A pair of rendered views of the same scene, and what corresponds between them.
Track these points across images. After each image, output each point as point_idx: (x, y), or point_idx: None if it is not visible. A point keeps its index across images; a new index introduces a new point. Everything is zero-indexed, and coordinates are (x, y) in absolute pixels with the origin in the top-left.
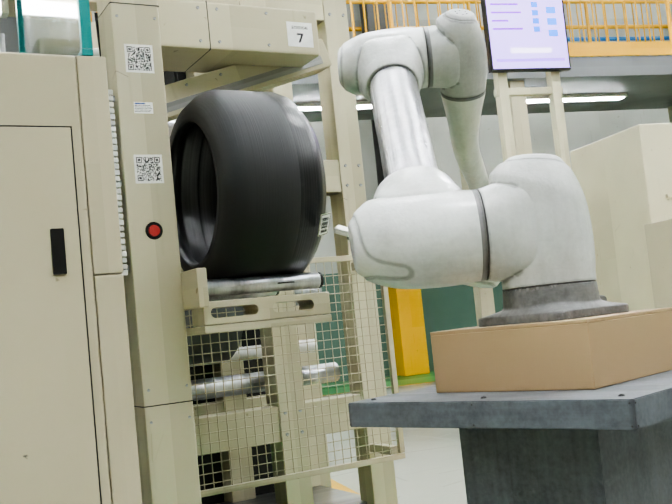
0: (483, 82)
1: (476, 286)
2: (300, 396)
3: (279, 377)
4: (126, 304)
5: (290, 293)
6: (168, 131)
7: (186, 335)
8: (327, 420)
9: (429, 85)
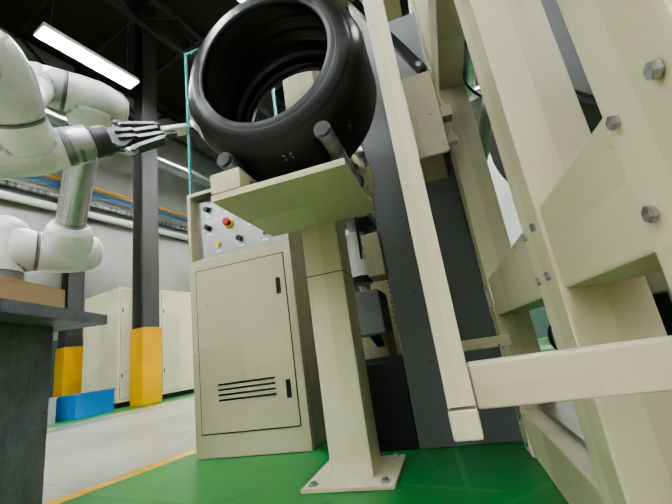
0: None
1: (20, 177)
2: (526, 195)
3: (506, 171)
4: None
5: (468, 7)
6: (285, 103)
7: (301, 231)
8: (573, 240)
9: (62, 108)
